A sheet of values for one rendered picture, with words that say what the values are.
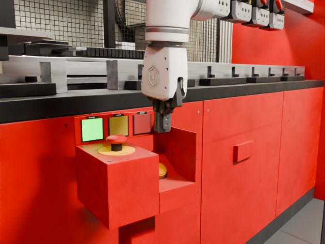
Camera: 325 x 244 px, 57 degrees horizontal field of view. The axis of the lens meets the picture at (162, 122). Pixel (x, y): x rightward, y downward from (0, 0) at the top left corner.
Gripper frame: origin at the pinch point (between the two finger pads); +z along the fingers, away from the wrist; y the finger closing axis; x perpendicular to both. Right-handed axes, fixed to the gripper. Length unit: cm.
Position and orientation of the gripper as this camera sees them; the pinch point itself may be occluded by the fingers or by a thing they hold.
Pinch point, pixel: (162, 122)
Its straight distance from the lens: 62.2
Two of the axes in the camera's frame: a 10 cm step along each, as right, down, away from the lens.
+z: -0.5, 9.7, 2.3
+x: 8.2, -0.9, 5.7
